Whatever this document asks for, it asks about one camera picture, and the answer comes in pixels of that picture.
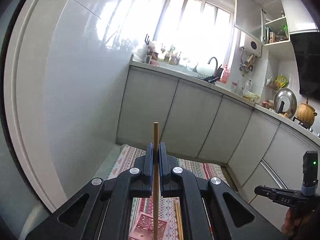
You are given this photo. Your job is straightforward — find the steel pot lid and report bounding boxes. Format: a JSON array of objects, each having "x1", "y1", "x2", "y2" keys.
[{"x1": 274, "y1": 88, "x2": 297, "y2": 119}]

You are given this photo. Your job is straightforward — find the striped patterned tablecloth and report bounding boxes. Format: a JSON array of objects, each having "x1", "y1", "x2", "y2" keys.
[{"x1": 106, "y1": 143, "x2": 231, "y2": 240}]

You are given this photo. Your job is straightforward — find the knife block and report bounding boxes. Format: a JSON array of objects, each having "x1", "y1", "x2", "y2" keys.
[{"x1": 215, "y1": 66, "x2": 223, "y2": 80}]

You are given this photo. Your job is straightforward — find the white water heater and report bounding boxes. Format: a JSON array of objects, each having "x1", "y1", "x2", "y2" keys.
[{"x1": 239, "y1": 31, "x2": 262, "y2": 57}]

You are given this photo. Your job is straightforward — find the open wall cabinet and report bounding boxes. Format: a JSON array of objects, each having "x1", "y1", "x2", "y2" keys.
[{"x1": 233, "y1": 0, "x2": 319, "y2": 44}]

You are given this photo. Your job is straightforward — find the pink perforated utensil basket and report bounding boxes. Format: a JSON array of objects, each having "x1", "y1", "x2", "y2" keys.
[{"x1": 128, "y1": 212, "x2": 168, "y2": 240}]

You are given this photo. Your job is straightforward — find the brown clay pot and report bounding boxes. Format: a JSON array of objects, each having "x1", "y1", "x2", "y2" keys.
[{"x1": 297, "y1": 102, "x2": 317, "y2": 128}]

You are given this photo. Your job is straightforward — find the black range hood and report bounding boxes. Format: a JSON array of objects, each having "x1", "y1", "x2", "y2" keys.
[{"x1": 290, "y1": 32, "x2": 320, "y2": 101}]

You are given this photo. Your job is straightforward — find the black kitchen faucet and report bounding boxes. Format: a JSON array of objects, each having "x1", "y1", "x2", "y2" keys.
[{"x1": 204, "y1": 57, "x2": 221, "y2": 84}]

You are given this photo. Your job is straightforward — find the white base cabinets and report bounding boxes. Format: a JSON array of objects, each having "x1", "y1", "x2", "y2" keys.
[{"x1": 116, "y1": 61, "x2": 319, "y2": 228}]

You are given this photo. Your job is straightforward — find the right hand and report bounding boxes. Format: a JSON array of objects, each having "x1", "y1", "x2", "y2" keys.
[{"x1": 281, "y1": 207, "x2": 319, "y2": 239}]

